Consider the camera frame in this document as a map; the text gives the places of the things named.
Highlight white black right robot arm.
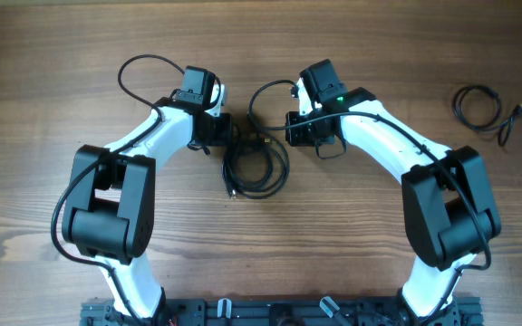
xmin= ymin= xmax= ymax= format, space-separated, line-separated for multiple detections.
xmin=285 ymin=59 xmax=502 ymax=325

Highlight thin black usb cable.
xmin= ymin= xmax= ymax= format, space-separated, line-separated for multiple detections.
xmin=450 ymin=84 xmax=522 ymax=148

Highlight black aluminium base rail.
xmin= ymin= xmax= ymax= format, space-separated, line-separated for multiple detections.
xmin=79 ymin=296 xmax=484 ymax=326

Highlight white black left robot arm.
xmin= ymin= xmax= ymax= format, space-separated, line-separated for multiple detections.
xmin=51 ymin=66 xmax=232 ymax=325

